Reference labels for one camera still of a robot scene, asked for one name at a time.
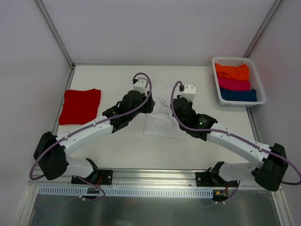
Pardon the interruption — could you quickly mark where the white t shirt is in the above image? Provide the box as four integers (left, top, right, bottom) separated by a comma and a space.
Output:
143, 80, 183, 140

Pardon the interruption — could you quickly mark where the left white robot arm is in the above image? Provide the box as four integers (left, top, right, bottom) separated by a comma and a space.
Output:
29, 90, 155, 184

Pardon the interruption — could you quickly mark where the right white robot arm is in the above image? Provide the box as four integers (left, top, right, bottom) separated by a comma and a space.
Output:
171, 97, 288, 192

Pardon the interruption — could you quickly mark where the pink t shirt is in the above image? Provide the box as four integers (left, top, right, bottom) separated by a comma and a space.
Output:
217, 76, 251, 91

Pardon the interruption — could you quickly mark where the folded red t shirt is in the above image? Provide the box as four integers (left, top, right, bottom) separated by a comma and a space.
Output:
58, 89, 101, 125

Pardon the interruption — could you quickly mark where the blue t shirt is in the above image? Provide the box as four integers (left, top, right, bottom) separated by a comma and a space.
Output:
220, 88, 257, 102

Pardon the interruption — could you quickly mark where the orange t shirt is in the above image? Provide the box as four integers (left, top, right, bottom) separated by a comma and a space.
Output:
214, 63, 250, 81

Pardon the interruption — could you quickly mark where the white plastic basket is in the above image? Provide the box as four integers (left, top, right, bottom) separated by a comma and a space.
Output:
212, 56, 266, 107

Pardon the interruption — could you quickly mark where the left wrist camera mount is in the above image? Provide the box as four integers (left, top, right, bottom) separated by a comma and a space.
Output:
133, 78, 149, 96

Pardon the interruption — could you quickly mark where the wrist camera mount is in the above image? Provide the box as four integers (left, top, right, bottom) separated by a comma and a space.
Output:
133, 78, 149, 96
179, 83, 196, 102

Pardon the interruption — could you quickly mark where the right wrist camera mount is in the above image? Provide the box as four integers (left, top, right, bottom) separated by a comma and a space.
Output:
179, 83, 196, 102

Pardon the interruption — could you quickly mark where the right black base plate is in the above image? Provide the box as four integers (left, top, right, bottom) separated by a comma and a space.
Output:
195, 171, 238, 187

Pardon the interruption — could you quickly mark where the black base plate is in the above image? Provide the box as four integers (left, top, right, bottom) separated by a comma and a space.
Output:
195, 171, 238, 187
71, 169, 113, 185

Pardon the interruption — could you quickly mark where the aluminium mounting rail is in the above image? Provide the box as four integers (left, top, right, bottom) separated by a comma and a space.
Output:
28, 169, 266, 190

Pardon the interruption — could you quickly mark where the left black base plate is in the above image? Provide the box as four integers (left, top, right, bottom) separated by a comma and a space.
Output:
71, 169, 113, 185

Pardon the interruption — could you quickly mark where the white slotted cable duct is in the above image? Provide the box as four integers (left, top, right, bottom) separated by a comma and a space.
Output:
38, 186, 214, 199

